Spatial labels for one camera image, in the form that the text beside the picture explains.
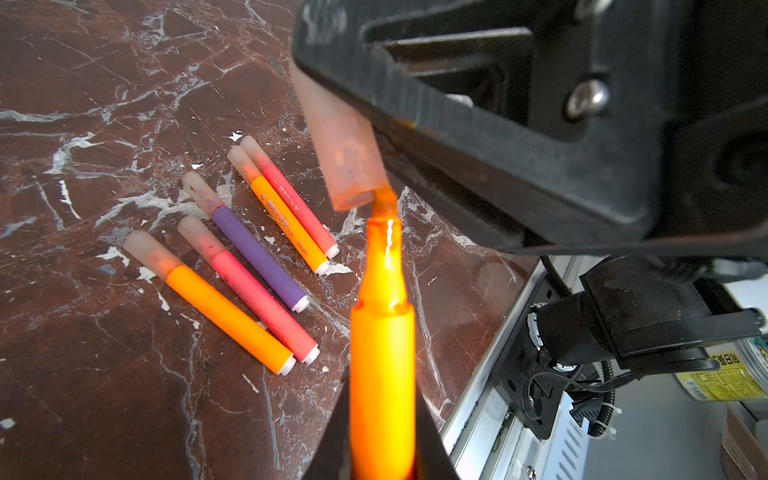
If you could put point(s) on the orange marker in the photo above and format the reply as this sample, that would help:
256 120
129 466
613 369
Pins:
231 320
290 225
382 386

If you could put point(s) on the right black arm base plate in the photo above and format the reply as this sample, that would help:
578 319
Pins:
634 317

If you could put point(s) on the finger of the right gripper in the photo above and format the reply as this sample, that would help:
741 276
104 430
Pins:
446 83

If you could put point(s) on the translucent pen cap five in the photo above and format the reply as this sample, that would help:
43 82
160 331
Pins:
198 235

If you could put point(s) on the purple marker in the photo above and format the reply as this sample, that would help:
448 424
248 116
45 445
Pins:
262 261

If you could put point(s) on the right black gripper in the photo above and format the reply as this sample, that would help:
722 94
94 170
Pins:
720 150

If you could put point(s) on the pink marker group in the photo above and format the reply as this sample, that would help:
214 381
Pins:
266 308

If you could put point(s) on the translucent pen cap three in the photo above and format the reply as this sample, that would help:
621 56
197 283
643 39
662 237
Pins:
243 164

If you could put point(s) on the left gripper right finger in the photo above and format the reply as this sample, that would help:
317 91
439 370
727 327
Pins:
432 462

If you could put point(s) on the aluminium frame rail front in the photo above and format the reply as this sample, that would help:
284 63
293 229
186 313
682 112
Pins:
484 438

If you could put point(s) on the translucent pen cap six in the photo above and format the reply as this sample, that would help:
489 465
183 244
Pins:
255 152

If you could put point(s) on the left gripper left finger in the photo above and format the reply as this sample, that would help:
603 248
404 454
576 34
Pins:
332 459

